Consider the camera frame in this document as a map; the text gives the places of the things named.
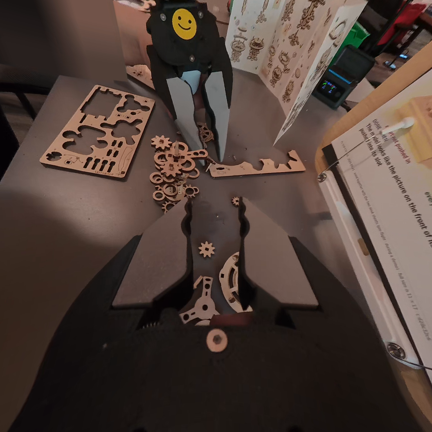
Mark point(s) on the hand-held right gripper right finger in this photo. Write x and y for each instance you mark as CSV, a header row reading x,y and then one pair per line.
x,y
280,270

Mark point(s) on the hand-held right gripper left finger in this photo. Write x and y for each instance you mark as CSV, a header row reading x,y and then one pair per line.
x,y
152,270

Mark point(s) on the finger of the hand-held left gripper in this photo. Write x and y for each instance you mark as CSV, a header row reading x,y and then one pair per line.
x,y
219,108
180,101

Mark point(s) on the small wooden gear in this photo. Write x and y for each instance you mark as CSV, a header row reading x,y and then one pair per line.
x,y
206,249

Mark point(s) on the wooden gear shaft assembly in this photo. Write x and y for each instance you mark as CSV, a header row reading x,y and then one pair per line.
x,y
172,162

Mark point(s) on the wooden ship wheel part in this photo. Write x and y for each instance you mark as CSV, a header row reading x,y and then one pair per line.
x,y
206,133

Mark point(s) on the wooden sheet remnant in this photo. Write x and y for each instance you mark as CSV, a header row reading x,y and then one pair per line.
x,y
140,74

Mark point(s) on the wooden sheet offcut strip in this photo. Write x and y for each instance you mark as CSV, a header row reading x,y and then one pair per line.
x,y
236,168

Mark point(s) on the tiny wooden gear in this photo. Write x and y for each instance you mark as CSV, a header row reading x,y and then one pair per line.
x,y
235,201

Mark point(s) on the white sheet holder bar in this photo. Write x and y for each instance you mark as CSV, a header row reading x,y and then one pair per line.
x,y
344,216

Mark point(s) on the folded instruction booklet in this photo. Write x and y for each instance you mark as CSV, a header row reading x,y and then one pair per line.
x,y
303,50

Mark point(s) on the printed instruction sheet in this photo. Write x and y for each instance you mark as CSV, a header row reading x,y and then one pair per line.
x,y
388,202

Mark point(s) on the punched wooden part sheet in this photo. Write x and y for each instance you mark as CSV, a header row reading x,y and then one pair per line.
x,y
55,152

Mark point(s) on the black device with display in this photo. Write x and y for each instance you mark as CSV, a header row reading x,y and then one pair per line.
x,y
351,67

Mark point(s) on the instruction sheet on stand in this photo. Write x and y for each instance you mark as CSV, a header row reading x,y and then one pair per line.
x,y
371,101

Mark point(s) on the green storage bin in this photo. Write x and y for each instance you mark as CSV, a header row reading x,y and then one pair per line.
x,y
356,37

